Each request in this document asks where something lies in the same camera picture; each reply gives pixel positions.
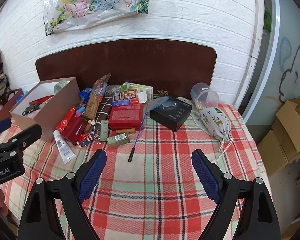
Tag blue mesh swatter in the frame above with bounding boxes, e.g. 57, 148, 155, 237
128, 97, 171, 162

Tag white tube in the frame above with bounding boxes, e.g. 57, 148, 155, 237
53, 129, 77, 165

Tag green tape roll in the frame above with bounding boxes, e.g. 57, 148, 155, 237
53, 80, 71, 95

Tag plaid blanket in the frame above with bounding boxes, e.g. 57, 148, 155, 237
0, 102, 273, 240

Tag clear plastic cup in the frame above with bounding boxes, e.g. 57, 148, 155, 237
190, 82, 220, 108

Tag large red box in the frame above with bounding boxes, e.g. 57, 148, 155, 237
108, 103, 144, 131

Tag green barcode box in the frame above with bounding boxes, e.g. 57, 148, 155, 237
107, 132, 130, 147

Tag purple printed box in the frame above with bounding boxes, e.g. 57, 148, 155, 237
112, 90, 141, 107

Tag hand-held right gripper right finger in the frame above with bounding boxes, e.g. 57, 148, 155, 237
191, 149, 282, 240

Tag brown checked pouch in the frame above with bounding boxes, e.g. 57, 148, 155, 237
93, 97, 113, 132

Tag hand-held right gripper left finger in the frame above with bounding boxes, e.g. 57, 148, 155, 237
17, 149, 107, 240

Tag spaghetti packet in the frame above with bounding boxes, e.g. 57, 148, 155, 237
84, 73, 112, 121

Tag red tube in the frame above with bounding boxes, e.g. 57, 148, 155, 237
55, 107, 77, 132

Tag black box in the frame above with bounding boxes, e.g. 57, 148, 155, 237
150, 96, 193, 132

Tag dark red small box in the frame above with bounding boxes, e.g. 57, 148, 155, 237
61, 117, 89, 145

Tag reindeer print drawstring bag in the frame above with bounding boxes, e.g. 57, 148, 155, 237
199, 107, 234, 161

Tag floral plastic bag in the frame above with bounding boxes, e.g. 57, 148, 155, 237
42, 0, 150, 36

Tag black hair clip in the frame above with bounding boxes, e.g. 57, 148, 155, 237
22, 105, 42, 117

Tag brown cardboard box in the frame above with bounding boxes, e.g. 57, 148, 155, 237
9, 77, 81, 142

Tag purple keychain cards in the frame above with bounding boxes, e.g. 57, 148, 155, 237
76, 131, 102, 147

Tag painted door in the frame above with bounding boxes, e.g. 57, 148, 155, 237
245, 0, 300, 131

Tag slim green box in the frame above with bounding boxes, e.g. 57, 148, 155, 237
100, 120, 109, 142

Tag tan cardboard carton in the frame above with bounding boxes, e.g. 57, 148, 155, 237
275, 99, 300, 156
256, 129, 291, 178

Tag blue snack packet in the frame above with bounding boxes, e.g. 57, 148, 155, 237
79, 87, 93, 102

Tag brown headboard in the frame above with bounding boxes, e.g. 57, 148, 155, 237
35, 39, 217, 101

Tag dark red open box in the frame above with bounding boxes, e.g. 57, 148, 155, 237
0, 88, 24, 121

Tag white green box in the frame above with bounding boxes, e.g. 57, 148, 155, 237
122, 82, 153, 98

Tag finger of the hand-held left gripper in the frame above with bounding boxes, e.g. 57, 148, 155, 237
0, 124, 43, 161
0, 118, 12, 137

